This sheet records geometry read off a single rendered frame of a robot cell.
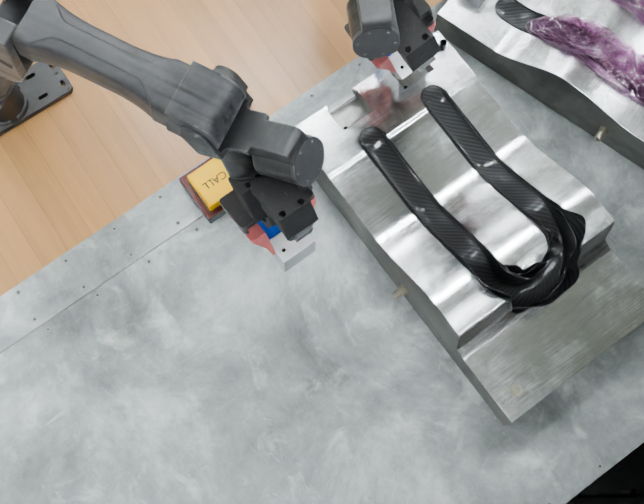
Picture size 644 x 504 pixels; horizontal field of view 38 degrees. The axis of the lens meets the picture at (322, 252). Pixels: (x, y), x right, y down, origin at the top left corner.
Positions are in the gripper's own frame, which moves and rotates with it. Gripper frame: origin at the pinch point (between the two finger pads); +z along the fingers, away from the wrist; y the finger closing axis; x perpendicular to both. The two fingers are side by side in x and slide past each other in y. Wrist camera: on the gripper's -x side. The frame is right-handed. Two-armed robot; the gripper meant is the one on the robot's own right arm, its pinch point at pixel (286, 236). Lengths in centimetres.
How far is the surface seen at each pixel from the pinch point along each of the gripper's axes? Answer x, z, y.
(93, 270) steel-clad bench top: 21.5, 5.8, -23.6
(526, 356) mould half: -22.7, 22.0, 17.4
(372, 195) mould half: 2.6, 5.9, 13.8
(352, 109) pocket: 14.8, 1.9, 19.8
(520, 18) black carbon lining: 13, 4, 49
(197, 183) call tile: 20.4, 2.1, -4.3
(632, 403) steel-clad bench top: -32, 34, 27
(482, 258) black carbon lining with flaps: -13.3, 10.9, 19.6
